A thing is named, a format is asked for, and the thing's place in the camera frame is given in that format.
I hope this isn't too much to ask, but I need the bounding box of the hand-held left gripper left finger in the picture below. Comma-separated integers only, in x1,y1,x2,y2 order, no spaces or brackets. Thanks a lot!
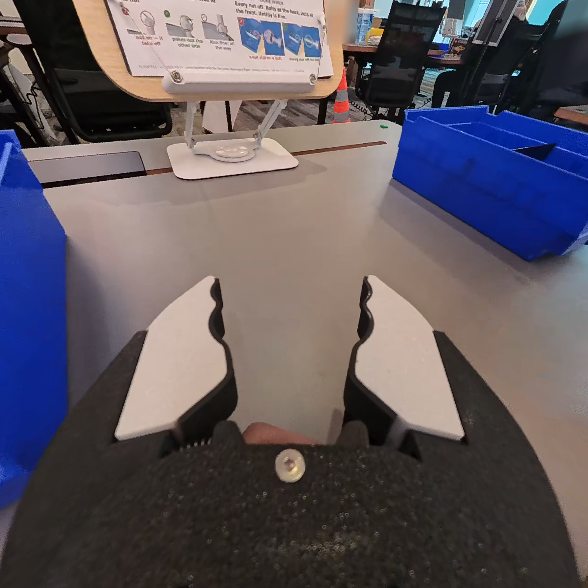
114,276,238,448

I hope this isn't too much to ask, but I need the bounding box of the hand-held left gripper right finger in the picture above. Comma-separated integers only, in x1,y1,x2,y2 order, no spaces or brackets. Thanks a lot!
344,275,466,451

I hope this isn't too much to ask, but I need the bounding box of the blue divided storage bin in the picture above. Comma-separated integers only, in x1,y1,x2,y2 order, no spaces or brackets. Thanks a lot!
393,106,588,262

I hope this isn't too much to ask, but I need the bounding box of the person's left hand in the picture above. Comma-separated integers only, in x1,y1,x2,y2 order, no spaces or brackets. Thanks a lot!
242,422,319,447

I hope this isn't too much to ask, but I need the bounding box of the white document stand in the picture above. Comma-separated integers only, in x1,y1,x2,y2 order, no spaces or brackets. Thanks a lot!
168,98,300,181

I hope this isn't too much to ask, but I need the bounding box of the dark flat tablet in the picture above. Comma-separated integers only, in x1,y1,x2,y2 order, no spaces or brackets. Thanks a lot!
26,150,149,185

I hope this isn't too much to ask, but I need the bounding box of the orange striped traffic cone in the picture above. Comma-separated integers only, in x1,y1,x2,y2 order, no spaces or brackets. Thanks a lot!
331,69,353,125

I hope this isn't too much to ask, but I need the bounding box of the black office chair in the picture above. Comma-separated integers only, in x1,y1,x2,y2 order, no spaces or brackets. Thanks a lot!
458,0,568,113
8,0,173,145
357,0,447,120

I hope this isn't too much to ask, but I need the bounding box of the instruction sheet on stand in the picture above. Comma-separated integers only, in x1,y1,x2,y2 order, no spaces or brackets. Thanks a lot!
74,0,345,103

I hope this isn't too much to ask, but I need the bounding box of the white instruction board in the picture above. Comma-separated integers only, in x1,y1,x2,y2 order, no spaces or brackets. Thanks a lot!
106,0,334,96

